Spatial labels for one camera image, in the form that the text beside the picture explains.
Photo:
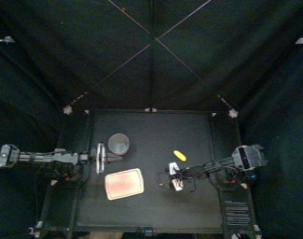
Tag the red toy drumstick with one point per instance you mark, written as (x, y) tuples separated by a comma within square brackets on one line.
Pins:
[(160, 184)]

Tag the black labelled arm base plate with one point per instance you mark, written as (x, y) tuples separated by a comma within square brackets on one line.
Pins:
[(236, 211)]

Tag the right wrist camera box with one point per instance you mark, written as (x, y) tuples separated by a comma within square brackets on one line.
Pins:
[(180, 177)]

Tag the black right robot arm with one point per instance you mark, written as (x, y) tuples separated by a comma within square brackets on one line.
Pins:
[(248, 157)]

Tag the grey speckled cup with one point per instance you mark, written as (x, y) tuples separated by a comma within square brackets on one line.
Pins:
[(117, 146)]

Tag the vertical metal frame pole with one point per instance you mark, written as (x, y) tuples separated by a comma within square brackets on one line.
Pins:
[(152, 62)]

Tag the black table edge clamp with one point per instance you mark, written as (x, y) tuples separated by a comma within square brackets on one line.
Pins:
[(147, 231)]

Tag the pink rectangular tray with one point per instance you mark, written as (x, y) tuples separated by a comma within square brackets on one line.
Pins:
[(124, 184)]

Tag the pole foot bracket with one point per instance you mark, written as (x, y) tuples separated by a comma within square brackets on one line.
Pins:
[(149, 109)]

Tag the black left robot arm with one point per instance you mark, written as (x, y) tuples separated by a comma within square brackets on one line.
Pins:
[(41, 157)]

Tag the grey cloth frame clamp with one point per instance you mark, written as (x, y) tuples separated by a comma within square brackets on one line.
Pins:
[(301, 41), (7, 39)]

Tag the yellow toy corn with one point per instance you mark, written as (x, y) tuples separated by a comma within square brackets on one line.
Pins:
[(179, 156)]

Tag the grey corner bracket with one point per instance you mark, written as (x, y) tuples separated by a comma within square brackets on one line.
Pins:
[(67, 109), (232, 113)]

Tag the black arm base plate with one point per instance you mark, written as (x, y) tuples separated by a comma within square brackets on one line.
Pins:
[(57, 205)]

